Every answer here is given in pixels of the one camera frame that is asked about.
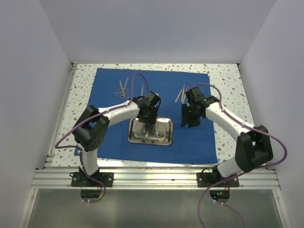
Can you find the steel pointed tweezers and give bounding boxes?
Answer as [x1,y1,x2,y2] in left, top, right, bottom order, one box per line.
[181,86,188,103]
[175,85,185,103]

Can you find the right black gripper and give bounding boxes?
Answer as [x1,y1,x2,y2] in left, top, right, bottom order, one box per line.
[181,104,202,128]

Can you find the steel instrument tray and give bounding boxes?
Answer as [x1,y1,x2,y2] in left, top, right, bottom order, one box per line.
[127,117,173,146]

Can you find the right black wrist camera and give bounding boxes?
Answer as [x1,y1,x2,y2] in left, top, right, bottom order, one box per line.
[185,86,205,105]

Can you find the steel surgical scissors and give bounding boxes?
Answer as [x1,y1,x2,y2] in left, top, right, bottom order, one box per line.
[119,77,129,99]

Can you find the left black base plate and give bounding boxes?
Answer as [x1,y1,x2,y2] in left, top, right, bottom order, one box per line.
[69,170,114,188]

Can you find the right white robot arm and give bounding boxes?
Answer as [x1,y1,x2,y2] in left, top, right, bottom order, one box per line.
[181,96,273,187]

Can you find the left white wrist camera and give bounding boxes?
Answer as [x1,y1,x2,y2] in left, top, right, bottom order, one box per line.
[144,91,161,106]

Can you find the steel ring-handled forceps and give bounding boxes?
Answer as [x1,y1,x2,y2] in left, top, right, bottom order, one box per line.
[113,80,123,96]

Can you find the aluminium mounting rail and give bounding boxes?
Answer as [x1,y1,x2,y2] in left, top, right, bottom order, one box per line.
[30,167,280,190]

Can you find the blue surgical cloth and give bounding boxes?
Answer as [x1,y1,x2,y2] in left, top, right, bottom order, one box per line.
[88,69,218,163]

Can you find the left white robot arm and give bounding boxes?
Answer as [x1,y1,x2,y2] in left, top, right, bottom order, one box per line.
[72,95,161,187]

